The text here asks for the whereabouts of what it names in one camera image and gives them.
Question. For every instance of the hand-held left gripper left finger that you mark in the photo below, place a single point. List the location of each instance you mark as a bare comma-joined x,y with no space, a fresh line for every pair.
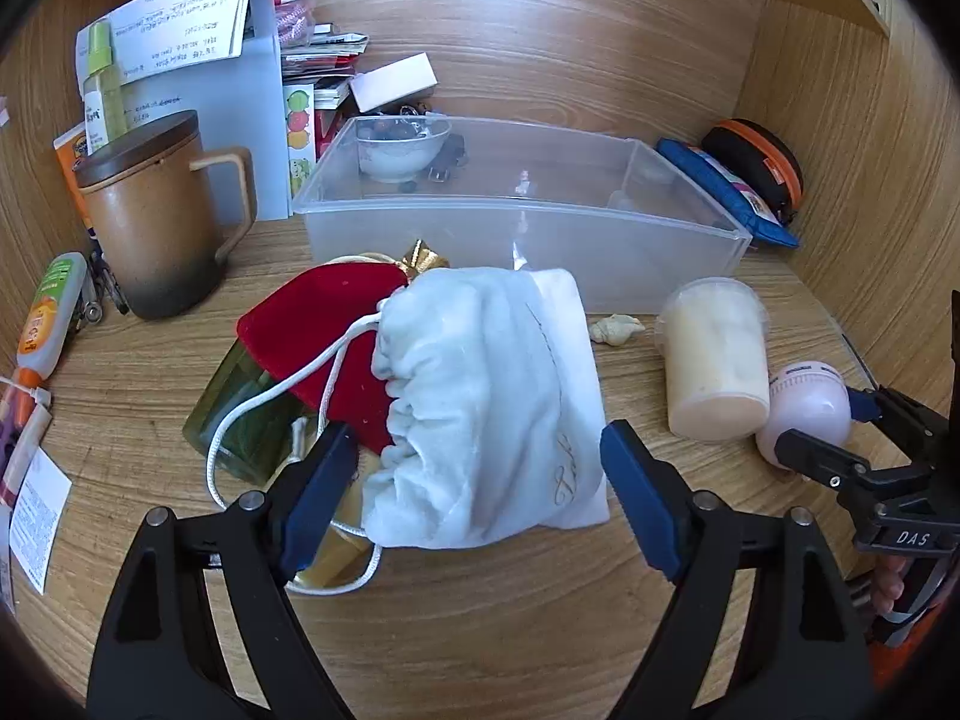
324,495

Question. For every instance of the person's right hand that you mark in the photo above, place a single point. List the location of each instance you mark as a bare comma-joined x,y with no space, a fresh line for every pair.
889,585

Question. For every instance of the red velvet pouch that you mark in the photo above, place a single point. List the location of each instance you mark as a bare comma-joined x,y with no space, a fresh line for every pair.
315,330

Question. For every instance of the green spray bottle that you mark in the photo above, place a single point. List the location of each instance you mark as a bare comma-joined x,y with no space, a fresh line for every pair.
101,90

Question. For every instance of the white label card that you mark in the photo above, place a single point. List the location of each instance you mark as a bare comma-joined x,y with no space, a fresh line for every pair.
37,517

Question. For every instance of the metal clips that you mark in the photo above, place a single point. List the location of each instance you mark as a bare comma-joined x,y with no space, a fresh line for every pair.
101,292

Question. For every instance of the fruit sticker sheet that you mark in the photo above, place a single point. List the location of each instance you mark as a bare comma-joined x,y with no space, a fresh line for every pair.
300,135

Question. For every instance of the white cardboard box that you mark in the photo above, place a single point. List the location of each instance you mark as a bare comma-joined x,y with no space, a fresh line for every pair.
394,82

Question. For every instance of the pink round device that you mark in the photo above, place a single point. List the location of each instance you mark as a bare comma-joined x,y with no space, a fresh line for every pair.
810,405

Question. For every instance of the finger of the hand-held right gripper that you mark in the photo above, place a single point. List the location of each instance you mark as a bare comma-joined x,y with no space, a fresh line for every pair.
817,457
911,420

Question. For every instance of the red booklet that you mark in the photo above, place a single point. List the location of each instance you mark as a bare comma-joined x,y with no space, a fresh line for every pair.
326,131

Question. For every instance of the black and orange round case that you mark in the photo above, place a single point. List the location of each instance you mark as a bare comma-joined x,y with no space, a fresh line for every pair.
765,157

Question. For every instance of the small seashell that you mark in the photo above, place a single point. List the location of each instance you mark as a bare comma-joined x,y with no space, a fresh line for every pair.
616,328

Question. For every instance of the clear plastic storage box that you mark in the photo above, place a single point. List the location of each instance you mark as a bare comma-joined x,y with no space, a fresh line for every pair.
525,247

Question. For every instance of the brown ceramic mug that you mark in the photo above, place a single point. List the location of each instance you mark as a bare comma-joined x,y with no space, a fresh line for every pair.
150,240

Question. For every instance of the blue pencil case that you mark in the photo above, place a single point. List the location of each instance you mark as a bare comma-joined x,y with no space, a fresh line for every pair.
712,187

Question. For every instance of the dark brown mug lid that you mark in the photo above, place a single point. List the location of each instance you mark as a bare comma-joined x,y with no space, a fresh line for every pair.
139,150

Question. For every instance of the green and orange tube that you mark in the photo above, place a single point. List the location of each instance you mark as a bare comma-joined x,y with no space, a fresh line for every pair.
49,307

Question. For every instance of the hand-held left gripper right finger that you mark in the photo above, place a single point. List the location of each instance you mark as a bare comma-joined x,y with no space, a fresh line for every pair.
637,502

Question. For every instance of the printed paper sheets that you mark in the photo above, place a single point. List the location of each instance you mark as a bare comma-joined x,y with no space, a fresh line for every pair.
187,22

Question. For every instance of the stack of booklets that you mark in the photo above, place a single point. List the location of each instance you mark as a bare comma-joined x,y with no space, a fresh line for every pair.
322,60

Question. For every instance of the white ceramic bowl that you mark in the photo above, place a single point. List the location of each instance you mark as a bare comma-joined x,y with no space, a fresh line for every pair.
397,157

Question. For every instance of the green glass bottle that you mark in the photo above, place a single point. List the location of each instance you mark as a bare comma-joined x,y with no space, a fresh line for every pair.
240,427

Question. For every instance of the white file holder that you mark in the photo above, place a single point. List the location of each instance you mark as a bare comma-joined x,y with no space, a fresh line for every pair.
262,90

